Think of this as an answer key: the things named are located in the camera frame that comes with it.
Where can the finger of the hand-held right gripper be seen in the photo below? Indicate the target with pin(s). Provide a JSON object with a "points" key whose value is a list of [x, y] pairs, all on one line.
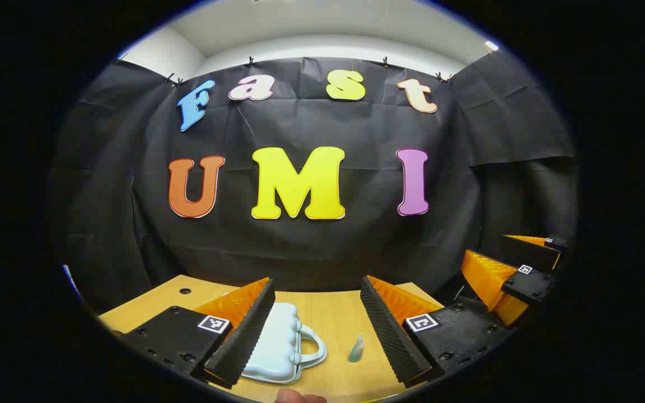
{"points": [[529, 252], [532, 285]]}

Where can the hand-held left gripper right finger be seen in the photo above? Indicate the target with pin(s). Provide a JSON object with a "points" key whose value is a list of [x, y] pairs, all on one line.
{"points": [[389, 336]]}

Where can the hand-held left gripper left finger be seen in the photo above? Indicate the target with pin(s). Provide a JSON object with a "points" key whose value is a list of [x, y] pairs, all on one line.
{"points": [[249, 330]]}

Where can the light blue suitcase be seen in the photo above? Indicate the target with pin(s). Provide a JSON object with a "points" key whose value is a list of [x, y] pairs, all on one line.
{"points": [[280, 341]]}

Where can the small pale blue tube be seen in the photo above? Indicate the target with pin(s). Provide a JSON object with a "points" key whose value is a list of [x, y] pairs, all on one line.
{"points": [[356, 351]]}

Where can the black backdrop cloth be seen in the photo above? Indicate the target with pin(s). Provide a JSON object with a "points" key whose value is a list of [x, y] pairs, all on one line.
{"points": [[300, 252]]}

